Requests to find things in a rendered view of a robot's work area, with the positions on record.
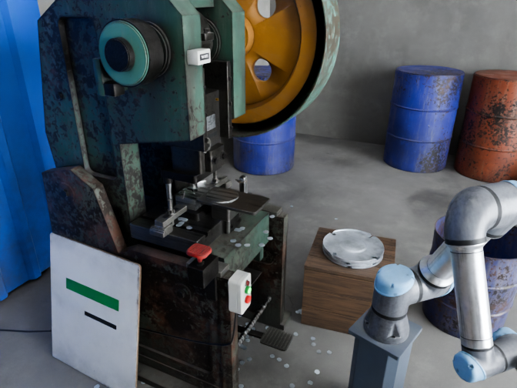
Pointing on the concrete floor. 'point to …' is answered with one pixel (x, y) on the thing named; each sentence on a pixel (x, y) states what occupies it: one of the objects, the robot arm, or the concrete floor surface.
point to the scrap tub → (508, 249)
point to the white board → (95, 312)
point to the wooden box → (338, 287)
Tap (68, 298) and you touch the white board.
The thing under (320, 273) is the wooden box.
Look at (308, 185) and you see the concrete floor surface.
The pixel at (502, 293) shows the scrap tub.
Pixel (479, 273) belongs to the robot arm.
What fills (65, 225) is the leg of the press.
